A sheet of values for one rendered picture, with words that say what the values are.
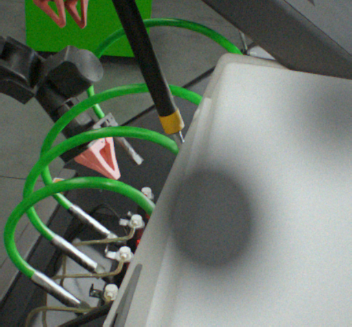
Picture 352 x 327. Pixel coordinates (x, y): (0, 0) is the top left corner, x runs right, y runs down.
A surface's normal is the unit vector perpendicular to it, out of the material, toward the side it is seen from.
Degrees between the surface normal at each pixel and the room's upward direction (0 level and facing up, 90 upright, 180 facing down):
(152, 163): 90
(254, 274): 0
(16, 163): 0
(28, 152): 0
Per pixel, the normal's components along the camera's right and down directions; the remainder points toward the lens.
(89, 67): 0.71, -0.40
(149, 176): -0.15, 0.51
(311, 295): 0.11, -0.85
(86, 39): 0.09, 0.53
